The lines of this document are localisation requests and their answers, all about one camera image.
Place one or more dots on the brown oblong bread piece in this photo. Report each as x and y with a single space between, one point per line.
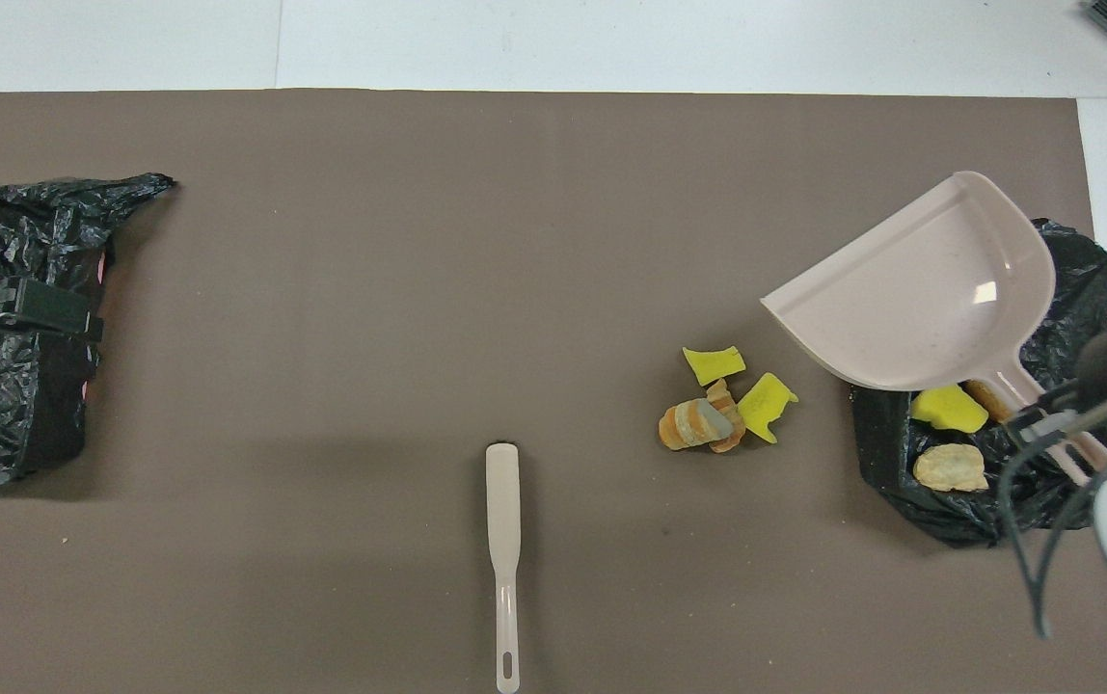
989 400

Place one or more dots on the yellow sponge scrap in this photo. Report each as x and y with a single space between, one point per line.
713 364
947 410
766 405

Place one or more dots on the pale round bread piece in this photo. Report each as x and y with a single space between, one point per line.
949 467

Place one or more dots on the beige plastic dustpan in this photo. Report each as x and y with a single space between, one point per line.
920 299

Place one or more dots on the orange croissant toy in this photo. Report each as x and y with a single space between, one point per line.
729 429

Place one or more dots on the sliced bread loaf toy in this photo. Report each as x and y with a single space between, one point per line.
690 424

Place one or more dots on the beige hand brush black bristles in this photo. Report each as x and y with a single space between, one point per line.
503 492

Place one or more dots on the black bag over pink bin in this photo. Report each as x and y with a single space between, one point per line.
33 231

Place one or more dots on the black bag lined trash bin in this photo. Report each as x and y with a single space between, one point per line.
901 506

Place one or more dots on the brown table mat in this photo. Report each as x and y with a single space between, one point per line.
322 434

